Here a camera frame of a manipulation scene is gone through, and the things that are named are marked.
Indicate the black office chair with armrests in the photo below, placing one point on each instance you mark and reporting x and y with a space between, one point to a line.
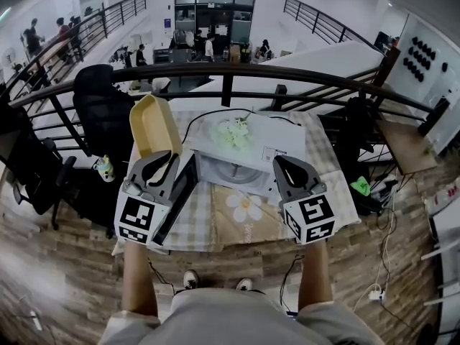
36 178

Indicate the white power strip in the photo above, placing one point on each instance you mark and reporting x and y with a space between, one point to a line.
377 296

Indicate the clear water jug red label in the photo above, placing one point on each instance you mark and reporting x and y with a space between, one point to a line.
445 198

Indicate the green cloth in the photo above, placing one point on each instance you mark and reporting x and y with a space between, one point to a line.
360 186

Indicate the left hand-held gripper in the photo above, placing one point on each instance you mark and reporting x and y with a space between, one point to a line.
136 216

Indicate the white standing fan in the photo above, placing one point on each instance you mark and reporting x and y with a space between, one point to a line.
9 56

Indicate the person's light grey shirt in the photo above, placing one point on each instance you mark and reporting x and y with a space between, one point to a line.
233 318

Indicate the person's white shoe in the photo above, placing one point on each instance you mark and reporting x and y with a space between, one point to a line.
190 279
244 284

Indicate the person's left white shoe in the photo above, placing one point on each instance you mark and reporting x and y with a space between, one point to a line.
190 279

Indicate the white microwave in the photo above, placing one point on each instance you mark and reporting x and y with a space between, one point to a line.
280 135

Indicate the white stair parapet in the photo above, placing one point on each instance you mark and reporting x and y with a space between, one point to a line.
323 59

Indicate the black railing beside desks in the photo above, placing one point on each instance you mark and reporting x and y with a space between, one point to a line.
108 20

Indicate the black-framed glass partition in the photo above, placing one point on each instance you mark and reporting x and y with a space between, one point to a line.
215 16

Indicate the pastel drinking cup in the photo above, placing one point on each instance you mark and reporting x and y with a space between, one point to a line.
105 169

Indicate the straight black balcony railing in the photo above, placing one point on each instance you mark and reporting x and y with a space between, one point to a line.
316 20

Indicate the yellow plastic bowl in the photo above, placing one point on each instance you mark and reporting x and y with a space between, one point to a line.
154 128

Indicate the person's right white shoe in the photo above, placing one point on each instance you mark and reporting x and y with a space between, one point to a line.
244 284

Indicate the beige placemat with daisy print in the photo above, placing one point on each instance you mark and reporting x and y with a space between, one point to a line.
230 228

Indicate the person's left forearm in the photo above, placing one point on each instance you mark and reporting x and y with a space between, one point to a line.
138 279

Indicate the black high-back chair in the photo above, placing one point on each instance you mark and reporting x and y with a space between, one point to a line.
355 131

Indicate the white artificial flower bunch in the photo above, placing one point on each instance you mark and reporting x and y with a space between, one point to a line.
231 133

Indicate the white desk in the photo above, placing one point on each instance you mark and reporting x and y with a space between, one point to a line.
449 228

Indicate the person's right forearm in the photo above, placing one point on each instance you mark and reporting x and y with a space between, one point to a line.
314 275

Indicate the black mesh office chair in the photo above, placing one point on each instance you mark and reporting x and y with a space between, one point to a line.
100 113

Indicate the group of black wall-mounted devices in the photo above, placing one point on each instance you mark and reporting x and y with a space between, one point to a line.
418 59

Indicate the table with checked tablecloth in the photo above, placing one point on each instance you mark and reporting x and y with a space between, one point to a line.
194 216

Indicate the brown wooden desk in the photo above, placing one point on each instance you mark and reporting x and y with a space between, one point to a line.
406 149

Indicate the single black wall-mounted device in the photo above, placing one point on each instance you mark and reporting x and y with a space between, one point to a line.
445 67

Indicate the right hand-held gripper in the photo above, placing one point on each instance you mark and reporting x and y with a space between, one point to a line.
312 217

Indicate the curved black metal railing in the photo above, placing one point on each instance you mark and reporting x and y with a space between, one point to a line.
230 69

